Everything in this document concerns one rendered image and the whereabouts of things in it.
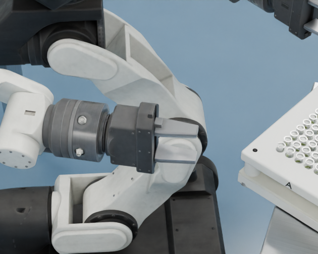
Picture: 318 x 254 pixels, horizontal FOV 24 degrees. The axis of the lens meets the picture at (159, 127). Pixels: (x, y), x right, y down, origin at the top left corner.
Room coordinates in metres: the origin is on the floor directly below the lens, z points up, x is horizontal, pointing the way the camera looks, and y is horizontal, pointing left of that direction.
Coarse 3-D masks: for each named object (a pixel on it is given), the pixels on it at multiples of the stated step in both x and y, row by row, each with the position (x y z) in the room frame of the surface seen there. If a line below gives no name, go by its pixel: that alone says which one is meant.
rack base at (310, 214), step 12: (240, 180) 0.80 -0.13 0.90; (252, 180) 0.78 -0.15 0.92; (264, 180) 0.78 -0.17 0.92; (264, 192) 0.76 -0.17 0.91; (276, 192) 0.76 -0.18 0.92; (288, 192) 0.76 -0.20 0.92; (276, 204) 0.75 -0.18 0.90; (288, 204) 0.74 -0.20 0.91; (300, 204) 0.73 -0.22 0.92; (312, 204) 0.73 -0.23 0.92; (300, 216) 0.72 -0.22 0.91; (312, 216) 0.71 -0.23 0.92
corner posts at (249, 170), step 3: (246, 165) 0.79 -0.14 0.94; (249, 165) 0.79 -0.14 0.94; (246, 168) 0.79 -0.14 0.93; (249, 168) 0.79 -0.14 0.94; (252, 168) 0.79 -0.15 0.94; (255, 168) 0.79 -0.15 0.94; (246, 171) 0.79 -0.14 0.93; (249, 171) 0.79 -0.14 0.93; (252, 171) 0.79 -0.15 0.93; (255, 171) 0.79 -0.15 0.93; (258, 171) 0.79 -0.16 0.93; (249, 174) 0.79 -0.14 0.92; (252, 174) 0.79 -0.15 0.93; (255, 174) 0.79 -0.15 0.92; (258, 174) 0.79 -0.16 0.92
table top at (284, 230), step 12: (276, 216) 0.73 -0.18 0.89; (288, 216) 0.73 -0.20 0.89; (276, 228) 0.70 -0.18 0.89; (288, 228) 0.70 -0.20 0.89; (300, 228) 0.70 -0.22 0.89; (312, 228) 0.70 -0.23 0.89; (264, 240) 0.68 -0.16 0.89; (276, 240) 0.68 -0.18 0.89; (288, 240) 0.68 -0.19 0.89; (300, 240) 0.68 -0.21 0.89; (312, 240) 0.68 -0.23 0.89; (264, 252) 0.66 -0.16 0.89; (276, 252) 0.66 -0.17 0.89; (288, 252) 0.66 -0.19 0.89; (300, 252) 0.66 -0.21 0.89; (312, 252) 0.66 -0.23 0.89
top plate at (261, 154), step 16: (288, 112) 0.89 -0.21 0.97; (304, 112) 0.89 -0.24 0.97; (272, 128) 0.85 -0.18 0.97; (288, 128) 0.85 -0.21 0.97; (256, 144) 0.81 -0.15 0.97; (272, 144) 0.81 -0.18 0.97; (256, 160) 0.78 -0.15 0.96; (272, 160) 0.78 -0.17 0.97; (288, 160) 0.78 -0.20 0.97; (304, 160) 0.78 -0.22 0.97; (272, 176) 0.76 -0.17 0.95; (288, 176) 0.75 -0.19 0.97; (304, 176) 0.75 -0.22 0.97; (304, 192) 0.72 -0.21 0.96
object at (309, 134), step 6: (312, 126) 0.85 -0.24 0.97; (306, 132) 0.83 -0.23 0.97; (312, 132) 0.83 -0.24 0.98; (300, 138) 0.82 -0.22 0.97; (306, 138) 0.82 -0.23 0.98; (312, 138) 0.83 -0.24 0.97; (294, 144) 0.81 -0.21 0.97; (300, 144) 0.80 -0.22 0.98; (312, 144) 0.81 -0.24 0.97; (306, 150) 0.80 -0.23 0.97; (312, 150) 0.80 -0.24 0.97; (306, 156) 0.79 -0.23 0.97; (312, 156) 0.78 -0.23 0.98
